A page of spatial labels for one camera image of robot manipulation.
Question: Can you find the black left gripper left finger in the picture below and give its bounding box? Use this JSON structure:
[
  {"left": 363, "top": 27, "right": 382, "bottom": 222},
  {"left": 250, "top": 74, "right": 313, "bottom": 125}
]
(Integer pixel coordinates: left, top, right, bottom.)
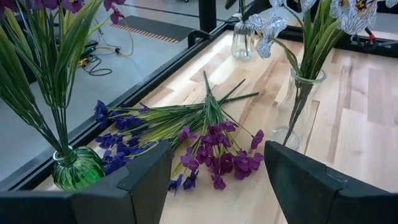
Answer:
[{"left": 71, "top": 139, "right": 174, "bottom": 224}]

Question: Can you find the ribbed clear glass vase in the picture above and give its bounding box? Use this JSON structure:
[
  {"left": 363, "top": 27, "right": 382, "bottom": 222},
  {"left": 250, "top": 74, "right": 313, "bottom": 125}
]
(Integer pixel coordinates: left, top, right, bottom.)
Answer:
[{"left": 230, "top": 19, "right": 256, "bottom": 60}]

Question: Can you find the black frame clamp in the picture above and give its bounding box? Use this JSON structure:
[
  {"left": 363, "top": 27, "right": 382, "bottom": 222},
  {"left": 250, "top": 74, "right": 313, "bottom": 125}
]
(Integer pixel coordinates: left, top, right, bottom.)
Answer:
[{"left": 187, "top": 29, "right": 212, "bottom": 49}]

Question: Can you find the black aluminium table frame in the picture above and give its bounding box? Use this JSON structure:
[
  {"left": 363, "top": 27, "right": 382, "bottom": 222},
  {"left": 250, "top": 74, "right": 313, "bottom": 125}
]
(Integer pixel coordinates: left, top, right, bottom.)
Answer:
[{"left": 0, "top": 0, "right": 398, "bottom": 192}]

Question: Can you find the black floor cable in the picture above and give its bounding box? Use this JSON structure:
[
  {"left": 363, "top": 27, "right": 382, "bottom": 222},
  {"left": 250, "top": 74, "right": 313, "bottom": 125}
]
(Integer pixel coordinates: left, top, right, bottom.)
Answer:
[{"left": 79, "top": 40, "right": 134, "bottom": 77}]

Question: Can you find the hazard striped floor mat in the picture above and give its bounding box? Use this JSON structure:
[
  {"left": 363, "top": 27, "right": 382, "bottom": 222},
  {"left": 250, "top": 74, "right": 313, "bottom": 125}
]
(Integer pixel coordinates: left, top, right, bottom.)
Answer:
[{"left": 110, "top": 14, "right": 195, "bottom": 44}]

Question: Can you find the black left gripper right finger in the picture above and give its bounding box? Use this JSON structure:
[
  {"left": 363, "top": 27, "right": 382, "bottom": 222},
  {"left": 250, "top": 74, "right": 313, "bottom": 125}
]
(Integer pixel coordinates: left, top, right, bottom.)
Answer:
[{"left": 263, "top": 140, "right": 398, "bottom": 224}]

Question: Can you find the tall clear glass vase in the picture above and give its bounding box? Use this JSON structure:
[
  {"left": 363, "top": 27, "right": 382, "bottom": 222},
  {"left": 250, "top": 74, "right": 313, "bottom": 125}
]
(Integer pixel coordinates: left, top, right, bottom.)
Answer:
[{"left": 269, "top": 67, "right": 328, "bottom": 152}]

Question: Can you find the green glass vase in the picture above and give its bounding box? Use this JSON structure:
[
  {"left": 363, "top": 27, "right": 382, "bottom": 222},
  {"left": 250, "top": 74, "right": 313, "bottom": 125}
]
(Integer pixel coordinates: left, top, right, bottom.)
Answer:
[{"left": 51, "top": 145, "right": 106, "bottom": 191}]

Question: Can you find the white artificial flower bunch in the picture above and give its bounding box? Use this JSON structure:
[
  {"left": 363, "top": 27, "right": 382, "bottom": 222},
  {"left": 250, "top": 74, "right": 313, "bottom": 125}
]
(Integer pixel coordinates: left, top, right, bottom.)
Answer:
[{"left": 248, "top": 0, "right": 398, "bottom": 147}]

